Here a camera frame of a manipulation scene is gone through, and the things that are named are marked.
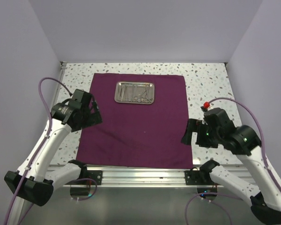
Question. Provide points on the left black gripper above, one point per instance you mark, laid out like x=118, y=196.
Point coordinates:
x=94, y=117

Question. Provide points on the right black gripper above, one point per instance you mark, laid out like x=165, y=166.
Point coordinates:
x=194, y=124

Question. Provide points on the thin steel tweezers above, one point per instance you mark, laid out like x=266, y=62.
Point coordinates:
x=128, y=93
x=122, y=93

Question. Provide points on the purple cloth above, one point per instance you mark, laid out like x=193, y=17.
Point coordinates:
x=138, y=135

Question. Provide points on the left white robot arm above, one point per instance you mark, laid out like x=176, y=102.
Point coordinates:
x=31, y=181

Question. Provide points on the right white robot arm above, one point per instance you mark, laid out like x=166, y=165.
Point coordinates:
x=264, y=197

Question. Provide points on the steel instrument tray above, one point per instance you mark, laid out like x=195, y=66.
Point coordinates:
x=141, y=84

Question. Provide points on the steel clamp in tray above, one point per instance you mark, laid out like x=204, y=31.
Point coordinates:
x=137, y=92

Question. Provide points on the steel scissors in tray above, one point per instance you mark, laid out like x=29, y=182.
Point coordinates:
x=145, y=96

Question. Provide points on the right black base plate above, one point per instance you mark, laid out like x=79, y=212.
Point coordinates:
x=197, y=177

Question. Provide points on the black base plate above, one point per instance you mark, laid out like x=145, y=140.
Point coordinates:
x=96, y=175
x=197, y=177

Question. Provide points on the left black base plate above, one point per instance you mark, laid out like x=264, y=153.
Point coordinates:
x=96, y=175

